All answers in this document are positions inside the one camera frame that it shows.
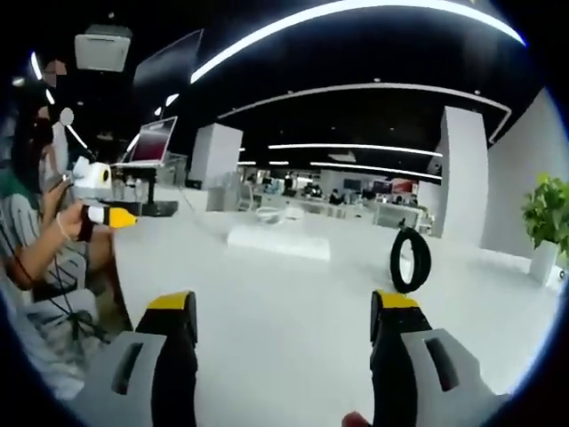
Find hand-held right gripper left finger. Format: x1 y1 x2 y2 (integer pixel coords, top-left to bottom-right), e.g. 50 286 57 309
77 291 199 427

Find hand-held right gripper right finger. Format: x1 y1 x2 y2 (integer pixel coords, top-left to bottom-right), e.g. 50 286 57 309
369 288 512 427

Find white desk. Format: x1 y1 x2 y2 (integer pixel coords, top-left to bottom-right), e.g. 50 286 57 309
108 185 569 427

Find person's left hand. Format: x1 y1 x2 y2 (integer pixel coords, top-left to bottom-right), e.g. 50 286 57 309
56 205 97 244

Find person's right hand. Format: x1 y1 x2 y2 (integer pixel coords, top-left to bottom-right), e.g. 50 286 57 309
341 410 373 427

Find black laptop stand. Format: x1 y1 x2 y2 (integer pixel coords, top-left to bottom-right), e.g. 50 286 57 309
132 165 180 218

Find round disc on rod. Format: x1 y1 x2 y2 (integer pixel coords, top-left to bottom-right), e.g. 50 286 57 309
59 107 88 149

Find open laptop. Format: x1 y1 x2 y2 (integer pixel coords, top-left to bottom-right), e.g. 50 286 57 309
110 116 179 169

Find person's head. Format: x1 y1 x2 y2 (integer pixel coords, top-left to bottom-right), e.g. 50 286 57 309
11 84 57 195

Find person's striped shirt torso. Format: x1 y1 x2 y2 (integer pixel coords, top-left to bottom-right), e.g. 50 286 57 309
0 175 90 294

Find dark monitor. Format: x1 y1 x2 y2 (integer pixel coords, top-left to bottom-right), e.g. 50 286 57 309
132 28 204 122

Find ceiling air conditioner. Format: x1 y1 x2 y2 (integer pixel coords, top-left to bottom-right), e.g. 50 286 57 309
73 23 134 73

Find background office workstations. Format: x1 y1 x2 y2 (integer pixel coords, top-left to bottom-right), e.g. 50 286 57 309
239 166 444 235

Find green potted plant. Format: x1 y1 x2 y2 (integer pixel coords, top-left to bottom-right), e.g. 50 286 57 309
520 172 569 286

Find black cable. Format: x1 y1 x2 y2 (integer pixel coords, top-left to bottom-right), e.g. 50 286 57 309
42 248 110 346

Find black ring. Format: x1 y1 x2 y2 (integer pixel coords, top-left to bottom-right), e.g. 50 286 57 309
389 230 433 295

